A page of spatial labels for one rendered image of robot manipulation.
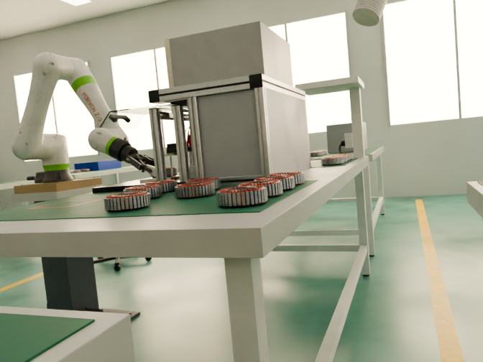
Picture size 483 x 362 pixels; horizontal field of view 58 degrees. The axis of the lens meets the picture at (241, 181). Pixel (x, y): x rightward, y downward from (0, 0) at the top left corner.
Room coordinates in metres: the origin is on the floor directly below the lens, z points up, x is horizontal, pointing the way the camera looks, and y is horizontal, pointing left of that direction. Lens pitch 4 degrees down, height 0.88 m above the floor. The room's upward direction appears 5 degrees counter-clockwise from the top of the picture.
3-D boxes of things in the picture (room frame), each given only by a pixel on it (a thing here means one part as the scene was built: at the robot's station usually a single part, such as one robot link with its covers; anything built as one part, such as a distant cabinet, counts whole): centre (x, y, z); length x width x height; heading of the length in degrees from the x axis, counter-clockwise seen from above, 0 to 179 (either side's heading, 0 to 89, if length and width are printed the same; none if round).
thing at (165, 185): (1.48, 0.28, 0.77); 0.11 x 0.11 x 0.04
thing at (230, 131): (1.53, 0.03, 0.91); 0.28 x 0.03 x 0.32; 69
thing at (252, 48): (1.85, -0.01, 1.22); 0.44 x 0.39 x 0.20; 159
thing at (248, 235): (1.89, 0.06, 0.72); 2.20 x 1.01 x 0.05; 159
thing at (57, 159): (2.26, 0.96, 0.94); 0.16 x 0.13 x 0.19; 155
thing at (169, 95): (1.86, -0.01, 1.09); 0.68 x 0.44 x 0.05; 159
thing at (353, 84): (2.61, -0.58, 0.98); 0.37 x 0.35 x 0.46; 159
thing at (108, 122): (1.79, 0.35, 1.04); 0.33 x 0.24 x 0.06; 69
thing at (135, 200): (1.09, 0.29, 0.77); 0.11 x 0.11 x 0.04
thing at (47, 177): (2.29, 1.00, 0.82); 0.26 x 0.15 x 0.06; 70
